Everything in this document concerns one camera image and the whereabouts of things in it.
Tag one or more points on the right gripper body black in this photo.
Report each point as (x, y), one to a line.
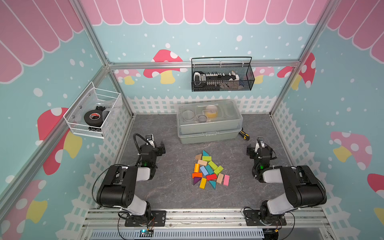
(251, 150)

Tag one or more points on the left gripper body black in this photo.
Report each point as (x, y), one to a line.
(160, 148)

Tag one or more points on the green block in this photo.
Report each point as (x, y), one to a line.
(218, 170)
(212, 165)
(206, 158)

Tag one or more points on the pink block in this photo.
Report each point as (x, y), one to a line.
(226, 180)

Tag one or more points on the tan rectangular block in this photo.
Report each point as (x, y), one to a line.
(202, 163)

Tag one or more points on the teal rectangular block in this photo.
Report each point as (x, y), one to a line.
(209, 170)

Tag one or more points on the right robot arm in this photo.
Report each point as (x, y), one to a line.
(301, 187)

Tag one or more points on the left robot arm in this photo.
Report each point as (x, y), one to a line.
(117, 189)

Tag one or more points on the yellow black screwdriver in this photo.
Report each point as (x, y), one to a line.
(244, 135)

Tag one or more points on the orange yellow supermarket block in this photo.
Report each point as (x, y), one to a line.
(197, 168)

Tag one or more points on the purple triangle block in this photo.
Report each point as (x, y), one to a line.
(196, 180)

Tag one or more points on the teal triangle block top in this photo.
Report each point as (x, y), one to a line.
(205, 153)

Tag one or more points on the teal triangle block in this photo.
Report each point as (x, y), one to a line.
(205, 153)
(213, 184)

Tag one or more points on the green block top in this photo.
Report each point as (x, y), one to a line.
(206, 158)

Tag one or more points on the light blue block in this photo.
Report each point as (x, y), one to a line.
(204, 171)

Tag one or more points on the red block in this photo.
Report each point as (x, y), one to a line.
(212, 177)

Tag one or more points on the translucent plastic storage box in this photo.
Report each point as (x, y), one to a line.
(208, 121)

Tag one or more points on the teal triangle block bottom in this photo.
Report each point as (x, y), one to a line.
(213, 184)

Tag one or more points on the black tape roll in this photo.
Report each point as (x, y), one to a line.
(94, 118)

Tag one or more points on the green lit circuit board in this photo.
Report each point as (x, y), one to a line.
(146, 233)

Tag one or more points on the white black tool in basket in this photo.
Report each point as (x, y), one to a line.
(215, 80)

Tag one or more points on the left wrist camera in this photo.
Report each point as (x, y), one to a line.
(150, 139)

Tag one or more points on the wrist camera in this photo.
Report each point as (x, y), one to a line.
(260, 143)
(150, 139)

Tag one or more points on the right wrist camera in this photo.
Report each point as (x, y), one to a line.
(260, 143)

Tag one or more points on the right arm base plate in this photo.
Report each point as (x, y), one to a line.
(263, 218)

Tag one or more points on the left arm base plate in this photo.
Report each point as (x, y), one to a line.
(152, 219)

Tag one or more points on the white wire basket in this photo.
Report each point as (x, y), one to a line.
(93, 98)

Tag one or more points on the black wire mesh basket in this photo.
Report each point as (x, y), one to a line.
(240, 65)

